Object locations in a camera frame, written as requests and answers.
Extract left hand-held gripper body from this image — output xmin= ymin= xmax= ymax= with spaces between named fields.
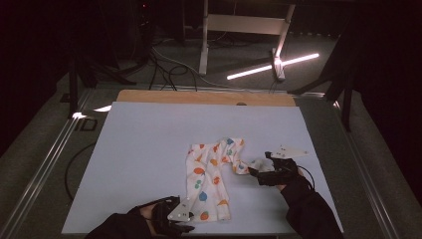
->
xmin=152 ymin=195 xmax=195 ymax=237

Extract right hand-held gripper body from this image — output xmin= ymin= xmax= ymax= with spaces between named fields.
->
xmin=257 ymin=144 xmax=310 ymax=187

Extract white fruit-print baby pants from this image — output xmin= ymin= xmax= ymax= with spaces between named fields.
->
xmin=185 ymin=137 xmax=275 ymax=223

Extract person's right hand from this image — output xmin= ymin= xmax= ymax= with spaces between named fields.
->
xmin=276 ymin=167 xmax=305 ymax=192

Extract person's left hand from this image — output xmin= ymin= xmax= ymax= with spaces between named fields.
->
xmin=138 ymin=202 xmax=159 ymax=233

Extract wooden table board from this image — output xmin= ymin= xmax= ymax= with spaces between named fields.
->
xmin=116 ymin=89 xmax=297 ymax=108

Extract black tripod stand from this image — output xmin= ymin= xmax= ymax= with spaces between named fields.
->
xmin=67 ymin=46 xmax=137 ymax=119

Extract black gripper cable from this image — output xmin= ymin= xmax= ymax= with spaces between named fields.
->
xmin=296 ymin=164 xmax=317 ymax=192

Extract aluminium floor rail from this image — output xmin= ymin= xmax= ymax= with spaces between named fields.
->
xmin=326 ymin=96 xmax=404 ymax=239
xmin=0 ymin=89 xmax=98 ymax=239

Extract black floor cable loop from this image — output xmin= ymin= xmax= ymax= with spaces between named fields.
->
xmin=64 ymin=141 xmax=98 ymax=202

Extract white floor cable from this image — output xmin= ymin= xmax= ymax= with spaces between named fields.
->
xmin=151 ymin=45 xmax=240 ymax=90

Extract bundle of black cables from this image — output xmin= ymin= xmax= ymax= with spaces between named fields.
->
xmin=148 ymin=49 xmax=199 ymax=93

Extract white metal desk frame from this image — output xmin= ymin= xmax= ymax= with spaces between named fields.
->
xmin=198 ymin=0 xmax=297 ymax=83

